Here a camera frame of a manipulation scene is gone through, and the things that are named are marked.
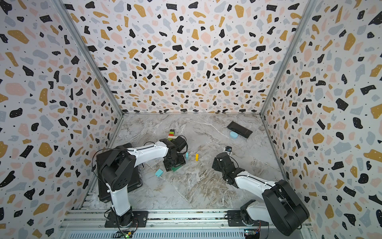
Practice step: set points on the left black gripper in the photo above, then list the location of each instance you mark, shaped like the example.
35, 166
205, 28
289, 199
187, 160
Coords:
182, 162

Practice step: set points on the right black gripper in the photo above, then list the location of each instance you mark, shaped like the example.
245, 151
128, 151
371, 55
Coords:
215, 164

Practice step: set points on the dark green long lego brick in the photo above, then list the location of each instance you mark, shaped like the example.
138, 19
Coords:
176, 168

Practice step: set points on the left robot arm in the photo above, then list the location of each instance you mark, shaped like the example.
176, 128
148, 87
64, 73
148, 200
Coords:
117, 169

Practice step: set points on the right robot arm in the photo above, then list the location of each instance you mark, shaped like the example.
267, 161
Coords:
279, 204

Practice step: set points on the light blue round object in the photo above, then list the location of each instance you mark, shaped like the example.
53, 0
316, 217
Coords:
234, 135

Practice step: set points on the black flat pouch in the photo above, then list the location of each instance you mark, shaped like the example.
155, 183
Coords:
240, 130

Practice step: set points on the black case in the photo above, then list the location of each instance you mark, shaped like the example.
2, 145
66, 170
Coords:
107, 164

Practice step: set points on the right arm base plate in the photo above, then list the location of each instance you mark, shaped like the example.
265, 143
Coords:
239, 218

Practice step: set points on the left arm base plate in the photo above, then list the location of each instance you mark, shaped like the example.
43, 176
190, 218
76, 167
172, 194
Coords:
132, 219

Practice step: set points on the aluminium front rail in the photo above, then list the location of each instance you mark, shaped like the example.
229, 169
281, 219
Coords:
166, 224

